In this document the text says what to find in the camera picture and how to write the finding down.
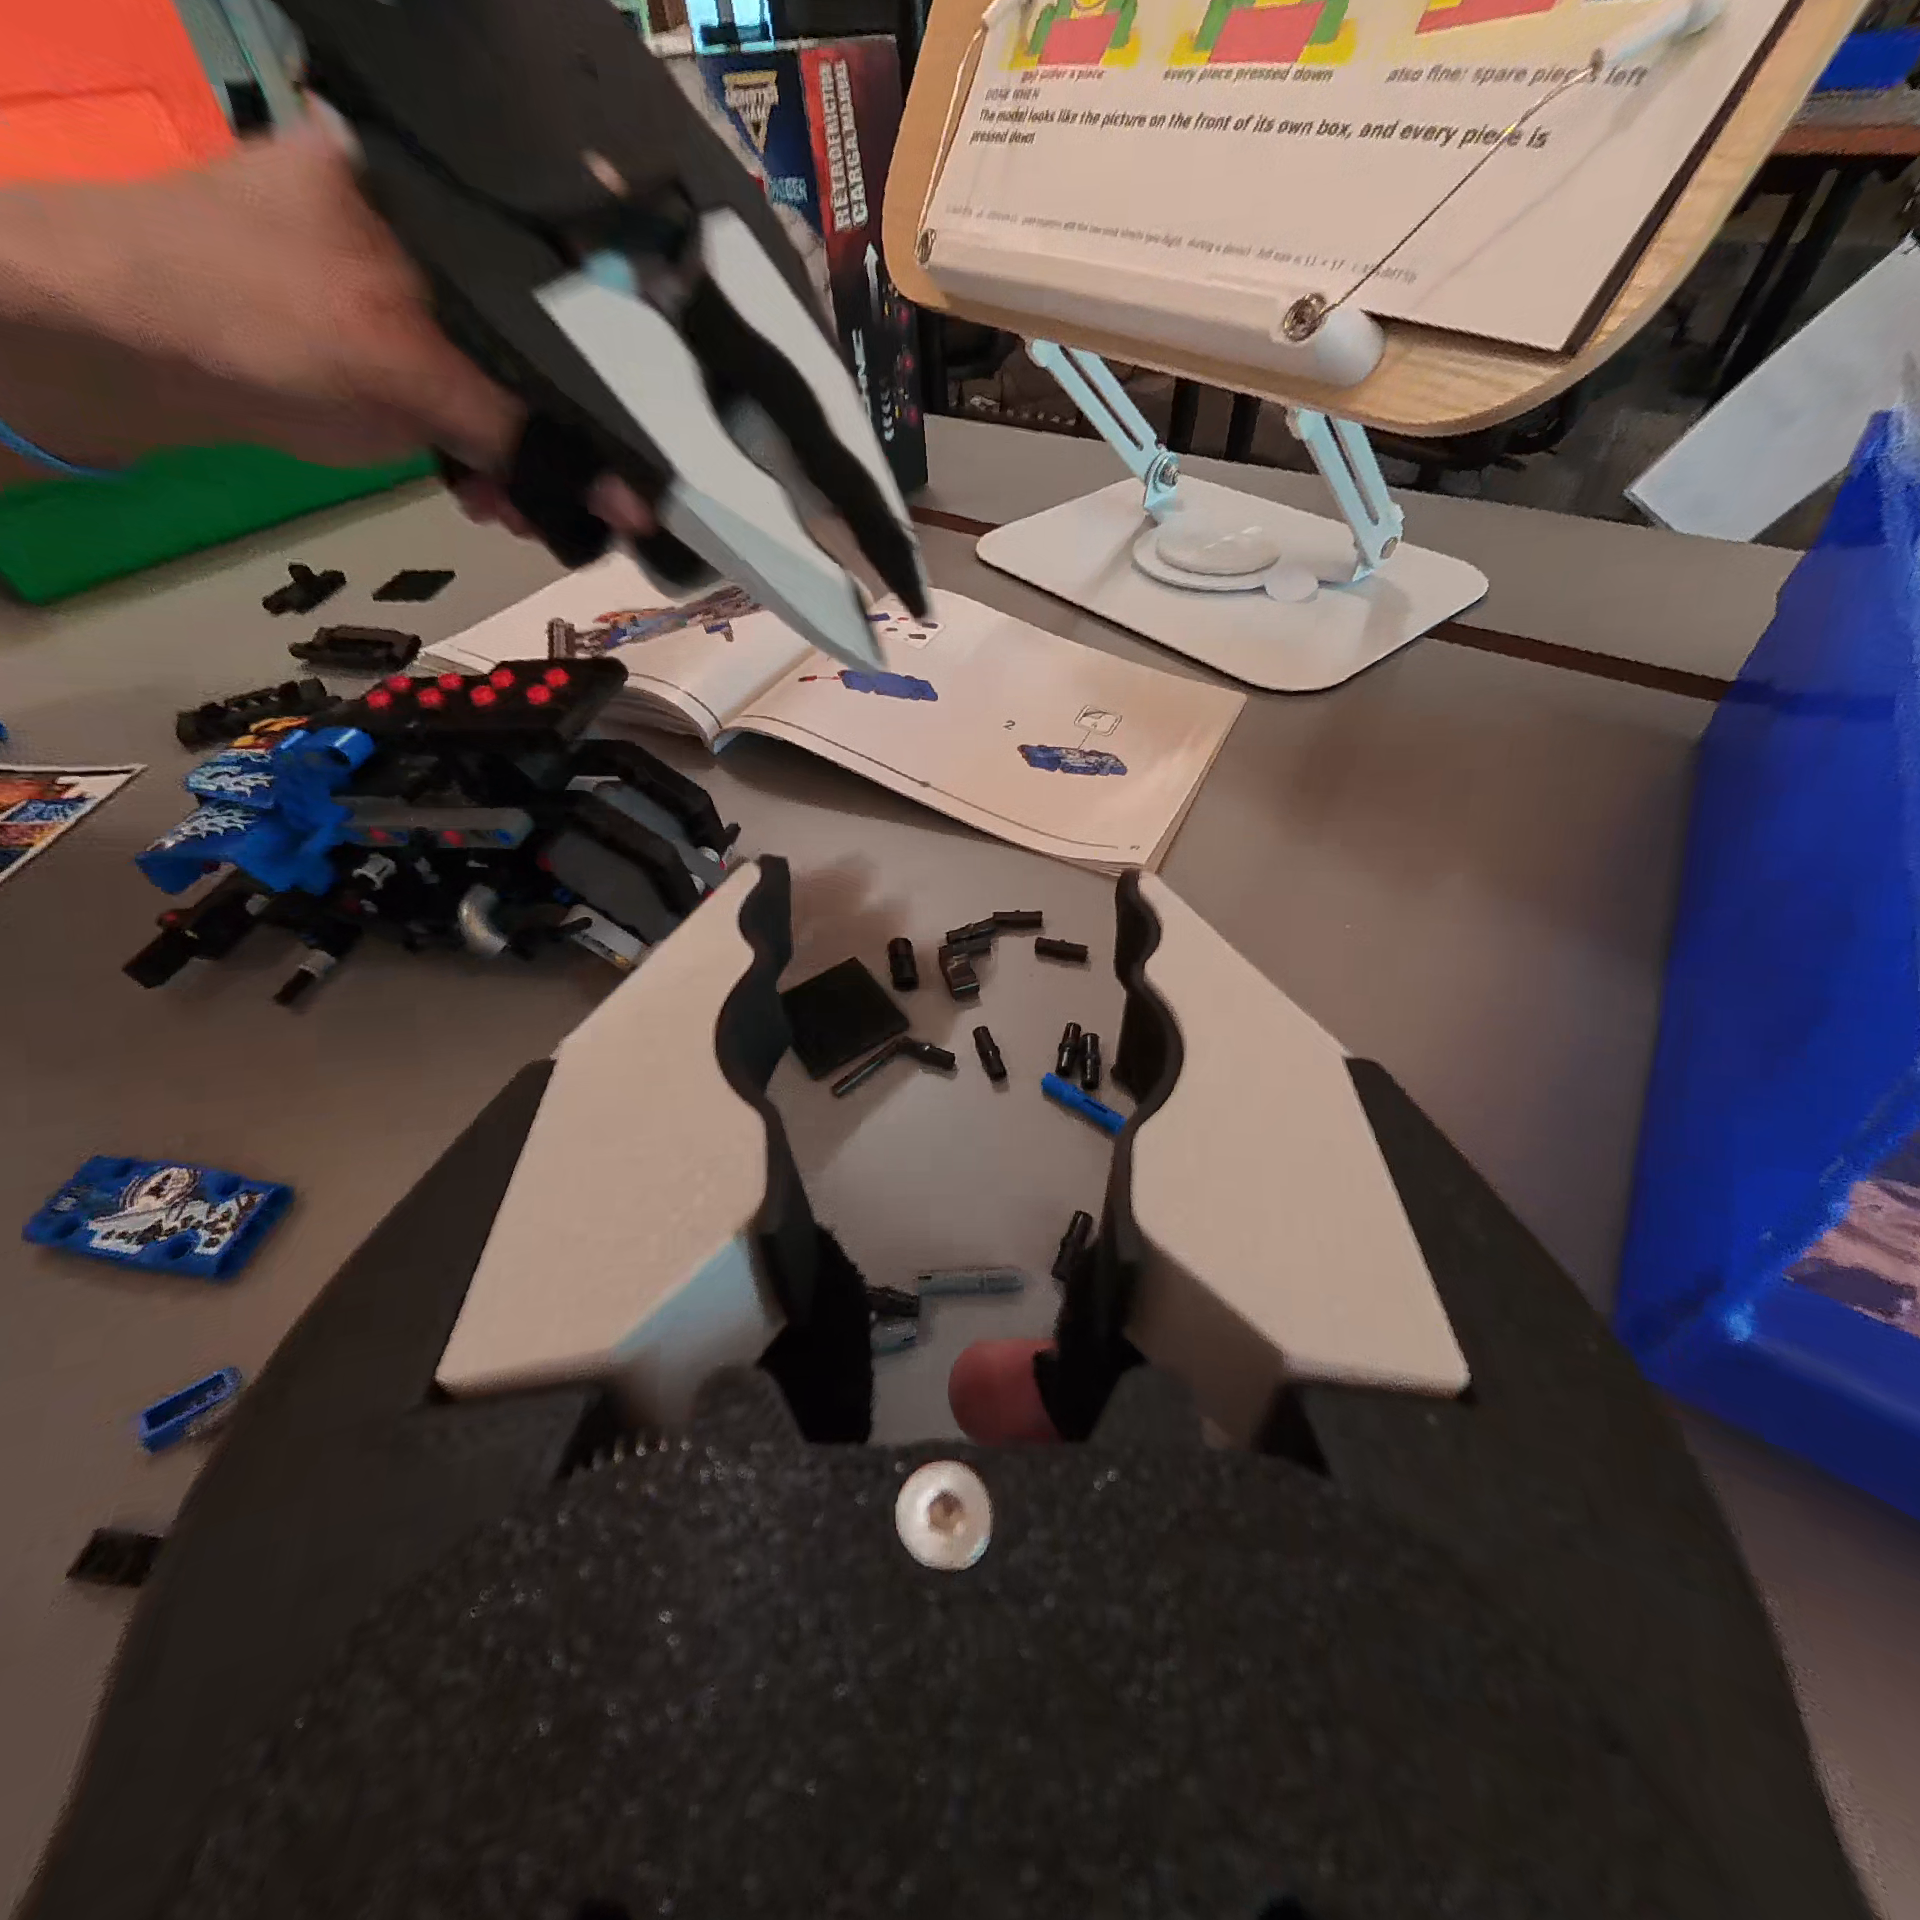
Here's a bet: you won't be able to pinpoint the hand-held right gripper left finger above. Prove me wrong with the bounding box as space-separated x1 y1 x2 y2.
431 857 878 1426

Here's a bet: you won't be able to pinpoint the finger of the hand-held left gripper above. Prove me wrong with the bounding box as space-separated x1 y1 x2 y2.
531 249 890 673
682 207 935 625

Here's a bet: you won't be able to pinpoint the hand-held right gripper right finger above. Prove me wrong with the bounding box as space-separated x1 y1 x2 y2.
1057 869 1477 1452

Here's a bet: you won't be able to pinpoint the lego instruction booklet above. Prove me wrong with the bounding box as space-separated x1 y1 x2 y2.
420 560 1247 874

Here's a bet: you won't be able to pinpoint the person's left forearm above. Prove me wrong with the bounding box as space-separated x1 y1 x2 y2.
0 196 115 461

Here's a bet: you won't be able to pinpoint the dark red lego box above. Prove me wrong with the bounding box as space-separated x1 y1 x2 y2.
795 32 935 498

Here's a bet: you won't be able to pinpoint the blue truck lego box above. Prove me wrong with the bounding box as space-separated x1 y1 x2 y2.
688 46 826 242

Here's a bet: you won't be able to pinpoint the black square lego plate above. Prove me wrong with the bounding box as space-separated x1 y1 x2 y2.
779 956 914 1081

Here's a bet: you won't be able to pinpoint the scattered black lego pins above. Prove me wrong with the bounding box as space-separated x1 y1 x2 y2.
833 907 1106 1097

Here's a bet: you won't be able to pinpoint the blue black lego vehicle model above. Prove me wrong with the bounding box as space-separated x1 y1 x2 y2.
123 655 741 1007

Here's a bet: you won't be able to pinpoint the black long lego beam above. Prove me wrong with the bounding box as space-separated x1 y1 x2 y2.
173 679 337 750

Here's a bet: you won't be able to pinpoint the person's left hand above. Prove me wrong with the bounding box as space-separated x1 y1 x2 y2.
106 129 662 548

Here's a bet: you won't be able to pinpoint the orange plastic bin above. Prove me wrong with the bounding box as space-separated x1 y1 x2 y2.
0 0 243 190

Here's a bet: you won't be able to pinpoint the green plastic bin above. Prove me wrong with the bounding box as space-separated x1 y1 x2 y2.
0 446 441 606

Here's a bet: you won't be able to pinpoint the printed instruction sheet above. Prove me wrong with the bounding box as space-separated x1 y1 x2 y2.
918 0 1802 352

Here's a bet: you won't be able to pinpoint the wooden white document stand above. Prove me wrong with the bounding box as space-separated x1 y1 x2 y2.
883 0 1878 696

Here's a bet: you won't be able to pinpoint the blue plastic bin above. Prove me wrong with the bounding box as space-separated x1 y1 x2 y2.
1613 412 1920 1520

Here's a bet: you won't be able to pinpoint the colourful sticker sheet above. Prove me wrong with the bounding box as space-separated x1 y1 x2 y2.
0 761 147 888

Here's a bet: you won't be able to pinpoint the white board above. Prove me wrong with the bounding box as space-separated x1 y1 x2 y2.
1627 237 1920 543

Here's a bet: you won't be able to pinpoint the blue lego frame piece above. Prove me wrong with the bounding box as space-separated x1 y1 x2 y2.
138 1361 244 1452

